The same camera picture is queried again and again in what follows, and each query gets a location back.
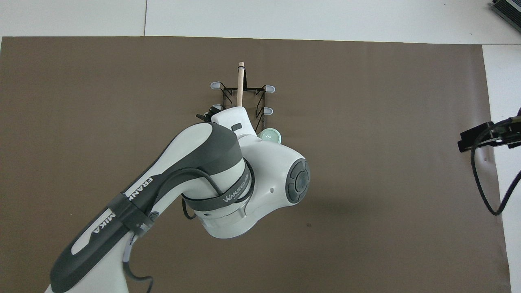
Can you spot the pale green plastic cup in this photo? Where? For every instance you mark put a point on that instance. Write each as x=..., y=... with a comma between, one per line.
x=270, y=135

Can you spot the dark grey ribbed device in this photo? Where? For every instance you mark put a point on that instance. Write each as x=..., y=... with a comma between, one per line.
x=508, y=8

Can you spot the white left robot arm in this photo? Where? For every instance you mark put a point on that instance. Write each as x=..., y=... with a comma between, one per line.
x=264, y=162

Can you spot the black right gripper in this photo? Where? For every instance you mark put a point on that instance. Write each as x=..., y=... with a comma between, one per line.
x=515, y=132

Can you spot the brown table mat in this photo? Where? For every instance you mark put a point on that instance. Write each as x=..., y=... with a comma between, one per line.
x=366, y=224

